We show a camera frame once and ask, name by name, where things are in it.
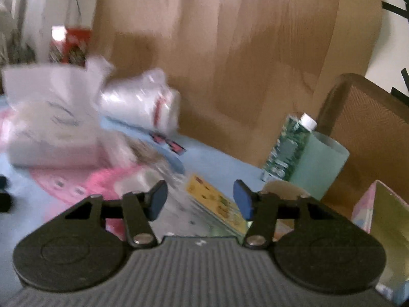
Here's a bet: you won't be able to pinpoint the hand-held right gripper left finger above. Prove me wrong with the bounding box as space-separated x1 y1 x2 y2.
64 180 169 248

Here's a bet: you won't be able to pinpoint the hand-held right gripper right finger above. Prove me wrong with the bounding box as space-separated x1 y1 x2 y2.
233 179 347 249

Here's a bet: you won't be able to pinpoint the yellow printed packet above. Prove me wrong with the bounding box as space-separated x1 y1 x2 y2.
185 174 250 236

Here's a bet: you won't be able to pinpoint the crumpled clear plastic wrapper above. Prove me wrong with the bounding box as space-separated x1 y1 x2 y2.
128 139 187 188

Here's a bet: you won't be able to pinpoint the blue pink printed blanket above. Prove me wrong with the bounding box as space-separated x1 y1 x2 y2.
0 94 267 242

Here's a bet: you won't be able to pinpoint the green drink carton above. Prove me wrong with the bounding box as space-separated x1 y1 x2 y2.
261 113 317 182

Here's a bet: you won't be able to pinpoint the white tissue box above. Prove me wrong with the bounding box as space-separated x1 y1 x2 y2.
3 56 114 167

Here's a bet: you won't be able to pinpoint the clear plastic bag white contents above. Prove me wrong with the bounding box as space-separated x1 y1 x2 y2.
100 68 181 134

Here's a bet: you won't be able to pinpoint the pink gift bag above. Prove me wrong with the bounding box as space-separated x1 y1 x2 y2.
351 180 409 299

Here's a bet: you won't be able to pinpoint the red printed box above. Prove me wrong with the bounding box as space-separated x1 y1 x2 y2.
48 26 93 67

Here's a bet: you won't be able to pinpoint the white curtain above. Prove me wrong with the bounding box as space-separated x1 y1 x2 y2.
0 0 98 63

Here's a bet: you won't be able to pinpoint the black wall decal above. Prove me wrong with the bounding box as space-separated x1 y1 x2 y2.
379 0 409 100

